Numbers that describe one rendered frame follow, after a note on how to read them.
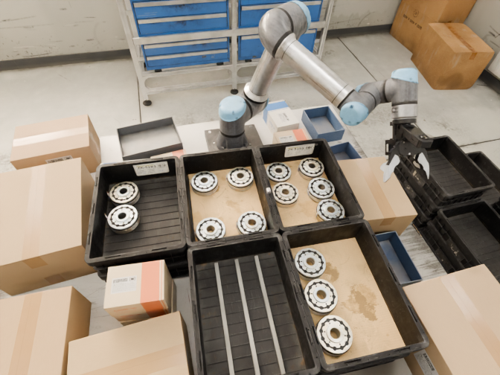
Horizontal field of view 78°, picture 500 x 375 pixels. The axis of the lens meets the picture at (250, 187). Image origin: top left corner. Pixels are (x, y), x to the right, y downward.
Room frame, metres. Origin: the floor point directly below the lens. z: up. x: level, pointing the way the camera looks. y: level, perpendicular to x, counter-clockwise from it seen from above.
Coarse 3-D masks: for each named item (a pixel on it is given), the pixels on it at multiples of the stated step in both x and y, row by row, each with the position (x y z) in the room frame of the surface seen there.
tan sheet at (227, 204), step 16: (192, 176) 0.80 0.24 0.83; (224, 176) 0.81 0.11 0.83; (192, 192) 0.72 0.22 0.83; (224, 192) 0.73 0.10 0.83; (240, 192) 0.73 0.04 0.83; (256, 192) 0.74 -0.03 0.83; (192, 208) 0.64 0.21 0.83; (208, 208) 0.65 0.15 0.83; (224, 208) 0.65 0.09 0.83; (240, 208) 0.66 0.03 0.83; (256, 208) 0.66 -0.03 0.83; (224, 224) 0.58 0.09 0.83
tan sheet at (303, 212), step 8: (296, 168) 0.88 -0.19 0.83; (296, 176) 0.83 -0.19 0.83; (296, 184) 0.79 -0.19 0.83; (304, 184) 0.79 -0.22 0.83; (304, 192) 0.75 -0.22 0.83; (304, 200) 0.71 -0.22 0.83; (312, 200) 0.71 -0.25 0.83; (336, 200) 0.72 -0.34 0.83; (280, 208) 0.67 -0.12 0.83; (288, 208) 0.67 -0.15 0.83; (296, 208) 0.67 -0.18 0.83; (304, 208) 0.67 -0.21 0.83; (312, 208) 0.67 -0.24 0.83; (288, 216) 0.63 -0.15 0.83; (296, 216) 0.64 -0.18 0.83; (304, 216) 0.64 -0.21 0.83; (312, 216) 0.64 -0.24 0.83; (344, 216) 0.65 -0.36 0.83; (288, 224) 0.60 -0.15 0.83; (296, 224) 0.60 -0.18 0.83
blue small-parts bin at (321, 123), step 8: (304, 112) 1.33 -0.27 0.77; (312, 112) 1.37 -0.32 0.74; (320, 112) 1.39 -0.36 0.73; (328, 112) 1.38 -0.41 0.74; (304, 120) 1.32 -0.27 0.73; (312, 120) 1.36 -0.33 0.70; (320, 120) 1.36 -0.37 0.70; (328, 120) 1.36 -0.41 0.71; (336, 120) 1.30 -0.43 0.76; (312, 128) 1.22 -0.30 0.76; (320, 128) 1.29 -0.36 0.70; (328, 128) 1.29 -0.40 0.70; (336, 128) 1.28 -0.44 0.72; (312, 136) 1.21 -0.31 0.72; (320, 136) 1.17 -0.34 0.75; (328, 136) 1.19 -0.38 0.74; (336, 136) 1.20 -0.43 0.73
